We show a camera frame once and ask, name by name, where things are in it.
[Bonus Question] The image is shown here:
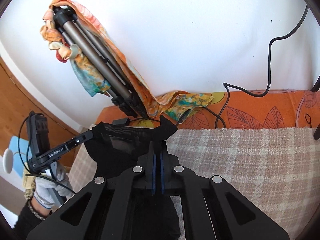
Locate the black t-shirt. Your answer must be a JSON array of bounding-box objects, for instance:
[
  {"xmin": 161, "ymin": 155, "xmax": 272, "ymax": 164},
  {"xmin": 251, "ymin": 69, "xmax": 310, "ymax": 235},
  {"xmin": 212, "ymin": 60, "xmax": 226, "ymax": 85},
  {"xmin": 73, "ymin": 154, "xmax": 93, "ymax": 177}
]
[{"xmin": 85, "ymin": 117, "xmax": 181, "ymax": 239}]

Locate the left forearm black sleeve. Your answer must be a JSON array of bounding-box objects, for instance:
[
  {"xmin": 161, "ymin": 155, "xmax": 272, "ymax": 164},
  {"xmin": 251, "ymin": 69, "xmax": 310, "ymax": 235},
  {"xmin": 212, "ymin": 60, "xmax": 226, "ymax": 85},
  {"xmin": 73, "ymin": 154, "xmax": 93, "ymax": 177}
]
[{"xmin": 13, "ymin": 199, "xmax": 53, "ymax": 239}]

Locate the left hand white glove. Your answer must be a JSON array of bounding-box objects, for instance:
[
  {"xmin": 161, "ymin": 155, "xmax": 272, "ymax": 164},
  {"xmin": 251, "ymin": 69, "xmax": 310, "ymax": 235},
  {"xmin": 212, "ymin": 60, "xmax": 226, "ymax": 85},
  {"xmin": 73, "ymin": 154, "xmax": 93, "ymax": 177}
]
[{"xmin": 34, "ymin": 162, "xmax": 73, "ymax": 210}]

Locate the light blue chair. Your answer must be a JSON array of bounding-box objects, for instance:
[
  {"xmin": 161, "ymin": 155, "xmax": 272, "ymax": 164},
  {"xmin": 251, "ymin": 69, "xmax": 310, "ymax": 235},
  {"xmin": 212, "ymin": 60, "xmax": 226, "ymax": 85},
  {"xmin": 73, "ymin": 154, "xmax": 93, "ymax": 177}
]
[{"xmin": 9, "ymin": 136, "xmax": 28, "ymax": 178}]

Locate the leopard print cloth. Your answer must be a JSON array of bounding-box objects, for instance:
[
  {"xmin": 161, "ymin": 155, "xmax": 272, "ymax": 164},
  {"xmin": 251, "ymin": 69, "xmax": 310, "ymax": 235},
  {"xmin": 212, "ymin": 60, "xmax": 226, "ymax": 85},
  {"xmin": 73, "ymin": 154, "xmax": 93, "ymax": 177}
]
[{"xmin": 22, "ymin": 173, "xmax": 36, "ymax": 200}]

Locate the white clip desk lamp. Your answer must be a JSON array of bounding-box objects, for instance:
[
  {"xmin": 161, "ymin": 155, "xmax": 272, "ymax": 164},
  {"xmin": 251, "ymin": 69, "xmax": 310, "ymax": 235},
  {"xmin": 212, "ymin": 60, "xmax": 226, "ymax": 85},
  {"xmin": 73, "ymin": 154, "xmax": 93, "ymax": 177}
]
[{"xmin": 2, "ymin": 148, "xmax": 14, "ymax": 174}]

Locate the colourful orange scarf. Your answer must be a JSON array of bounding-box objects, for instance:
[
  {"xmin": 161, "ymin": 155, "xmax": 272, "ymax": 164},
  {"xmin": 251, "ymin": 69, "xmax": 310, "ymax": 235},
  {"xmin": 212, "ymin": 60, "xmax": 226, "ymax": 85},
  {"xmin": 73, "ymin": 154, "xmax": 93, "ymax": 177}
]
[{"xmin": 40, "ymin": 0, "xmax": 214, "ymax": 120}]

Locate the folded grey tripod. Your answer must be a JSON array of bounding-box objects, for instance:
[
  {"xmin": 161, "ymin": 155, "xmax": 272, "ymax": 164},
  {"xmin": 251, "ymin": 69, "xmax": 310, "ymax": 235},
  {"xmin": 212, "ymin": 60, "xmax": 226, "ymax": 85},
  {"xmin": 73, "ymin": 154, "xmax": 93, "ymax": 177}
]
[{"xmin": 53, "ymin": 6, "xmax": 148, "ymax": 118}]

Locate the pink plaid table cloth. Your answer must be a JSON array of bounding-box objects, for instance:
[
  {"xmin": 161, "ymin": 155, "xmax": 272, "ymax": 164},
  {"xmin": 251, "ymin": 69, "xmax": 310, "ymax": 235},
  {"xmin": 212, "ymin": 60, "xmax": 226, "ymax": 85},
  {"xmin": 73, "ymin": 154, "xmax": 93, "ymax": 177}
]
[{"xmin": 68, "ymin": 127, "xmax": 320, "ymax": 239}]

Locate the orange leaf pattern sheet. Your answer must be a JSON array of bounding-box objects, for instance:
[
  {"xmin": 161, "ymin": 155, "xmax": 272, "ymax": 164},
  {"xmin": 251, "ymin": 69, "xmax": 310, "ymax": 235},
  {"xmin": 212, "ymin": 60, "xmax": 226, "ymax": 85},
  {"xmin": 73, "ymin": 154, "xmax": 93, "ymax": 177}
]
[{"xmin": 94, "ymin": 89, "xmax": 320, "ymax": 131}]

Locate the black ring light cable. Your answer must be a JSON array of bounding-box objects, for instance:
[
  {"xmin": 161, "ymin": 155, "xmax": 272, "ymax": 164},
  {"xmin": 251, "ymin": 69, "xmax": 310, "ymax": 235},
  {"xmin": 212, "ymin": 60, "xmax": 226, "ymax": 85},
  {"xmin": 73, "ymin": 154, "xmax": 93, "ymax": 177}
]
[{"xmin": 175, "ymin": 3, "xmax": 309, "ymax": 129}]

